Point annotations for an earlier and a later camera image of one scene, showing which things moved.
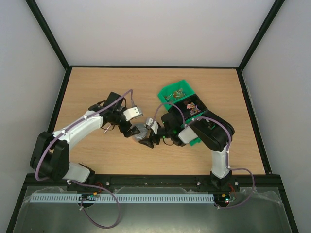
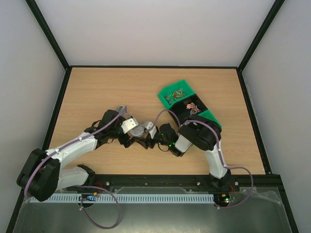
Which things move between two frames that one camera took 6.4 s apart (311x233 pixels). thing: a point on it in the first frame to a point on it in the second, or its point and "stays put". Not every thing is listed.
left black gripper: (128, 133) to (123, 140)
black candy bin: (191, 106) stays put
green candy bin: (174, 92) stays put
